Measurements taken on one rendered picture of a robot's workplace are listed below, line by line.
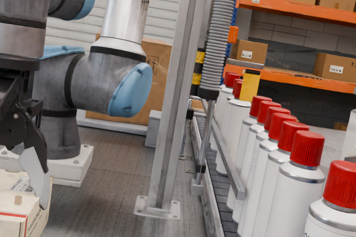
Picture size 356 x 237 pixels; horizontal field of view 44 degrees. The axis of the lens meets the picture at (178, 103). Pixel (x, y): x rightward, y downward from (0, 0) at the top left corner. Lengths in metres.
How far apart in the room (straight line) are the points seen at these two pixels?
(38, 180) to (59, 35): 4.63
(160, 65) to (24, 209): 0.90
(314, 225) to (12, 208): 0.37
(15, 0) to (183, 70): 0.34
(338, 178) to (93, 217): 0.51
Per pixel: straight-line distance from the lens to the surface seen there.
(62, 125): 0.95
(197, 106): 2.03
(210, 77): 0.69
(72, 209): 0.84
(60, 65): 0.92
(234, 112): 0.95
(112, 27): 0.90
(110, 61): 0.87
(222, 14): 0.68
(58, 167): 0.93
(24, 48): 0.60
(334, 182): 0.41
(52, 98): 0.93
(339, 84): 4.83
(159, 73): 1.42
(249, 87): 0.83
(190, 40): 0.79
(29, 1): 0.60
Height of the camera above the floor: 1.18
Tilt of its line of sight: 10 degrees down
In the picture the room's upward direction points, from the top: 9 degrees clockwise
